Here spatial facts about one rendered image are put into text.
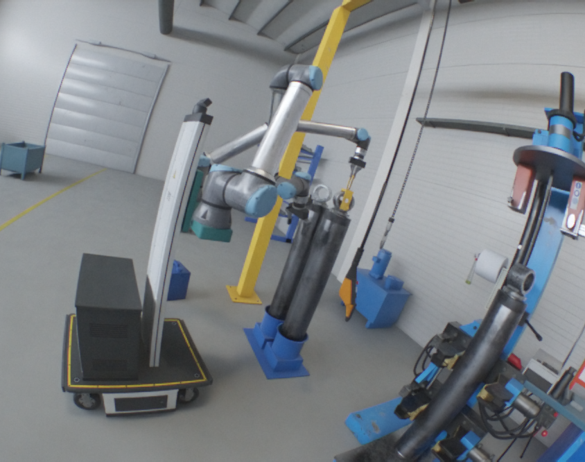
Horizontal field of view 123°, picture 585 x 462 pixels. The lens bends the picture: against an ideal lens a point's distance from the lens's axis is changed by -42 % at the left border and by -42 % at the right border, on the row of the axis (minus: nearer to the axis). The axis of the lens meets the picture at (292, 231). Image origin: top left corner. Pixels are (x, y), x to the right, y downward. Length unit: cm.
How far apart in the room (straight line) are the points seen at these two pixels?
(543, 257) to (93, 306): 260
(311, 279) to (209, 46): 1054
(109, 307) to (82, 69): 1107
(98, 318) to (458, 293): 390
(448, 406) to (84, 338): 203
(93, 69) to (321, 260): 1100
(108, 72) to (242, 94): 549
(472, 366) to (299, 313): 137
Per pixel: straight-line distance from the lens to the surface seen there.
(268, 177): 110
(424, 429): 198
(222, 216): 122
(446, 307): 410
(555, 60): 488
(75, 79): 1196
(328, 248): 205
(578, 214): 168
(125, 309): 137
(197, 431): 194
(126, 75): 1138
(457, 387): 179
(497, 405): 175
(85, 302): 138
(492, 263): 260
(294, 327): 230
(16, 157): 732
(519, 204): 176
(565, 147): 183
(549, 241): 212
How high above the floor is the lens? 162
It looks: 11 degrees down
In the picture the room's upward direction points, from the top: 19 degrees clockwise
